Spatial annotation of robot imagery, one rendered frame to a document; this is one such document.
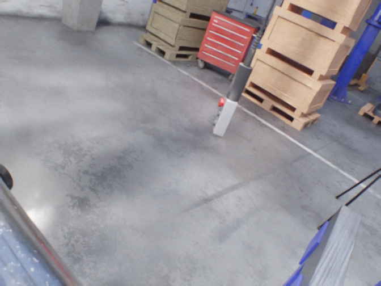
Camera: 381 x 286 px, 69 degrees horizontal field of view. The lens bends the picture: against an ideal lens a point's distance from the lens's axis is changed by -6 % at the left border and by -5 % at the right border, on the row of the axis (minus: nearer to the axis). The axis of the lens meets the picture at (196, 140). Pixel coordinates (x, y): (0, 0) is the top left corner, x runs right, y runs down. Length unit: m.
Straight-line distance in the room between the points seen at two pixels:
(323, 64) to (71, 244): 3.51
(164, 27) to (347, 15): 2.71
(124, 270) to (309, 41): 3.53
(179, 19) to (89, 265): 3.90
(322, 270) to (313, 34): 3.66
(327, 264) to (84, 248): 1.20
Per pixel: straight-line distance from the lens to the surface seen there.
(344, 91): 7.64
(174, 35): 4.80
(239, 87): 0.91
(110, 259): 1.62
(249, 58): 0.90
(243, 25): 4.71
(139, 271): 1.61
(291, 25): 4.29
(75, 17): 5.04
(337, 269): 0.80
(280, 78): 4.28
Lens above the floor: 1.33
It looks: 29 degrees down
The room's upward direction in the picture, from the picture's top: 22 degrees clockwise
